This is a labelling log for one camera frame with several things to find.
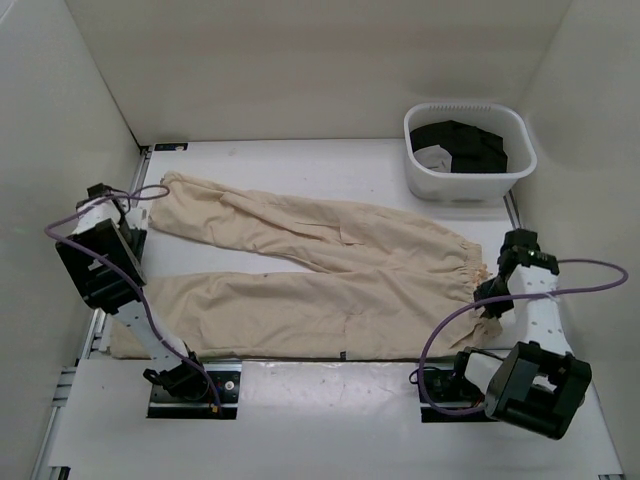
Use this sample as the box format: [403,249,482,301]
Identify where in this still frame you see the beige trousers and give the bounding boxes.
[145,171,502,360]

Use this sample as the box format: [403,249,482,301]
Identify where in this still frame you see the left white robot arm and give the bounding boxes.
[45,183,210,400]

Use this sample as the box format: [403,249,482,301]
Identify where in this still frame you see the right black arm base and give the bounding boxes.
[419,366,490,424]

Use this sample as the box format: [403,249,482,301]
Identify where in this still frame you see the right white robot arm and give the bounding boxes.
[449,229,592,440]

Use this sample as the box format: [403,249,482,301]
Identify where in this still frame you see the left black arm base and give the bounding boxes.
[143,362,242,420]

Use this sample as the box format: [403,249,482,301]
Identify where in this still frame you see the black trousers in basket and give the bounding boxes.
[409,120,508,174]

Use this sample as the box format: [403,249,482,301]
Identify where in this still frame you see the small blue label sticker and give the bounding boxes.
[154,142,188,152]

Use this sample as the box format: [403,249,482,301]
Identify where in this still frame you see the white plastic basket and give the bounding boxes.
[403,101,537,201]

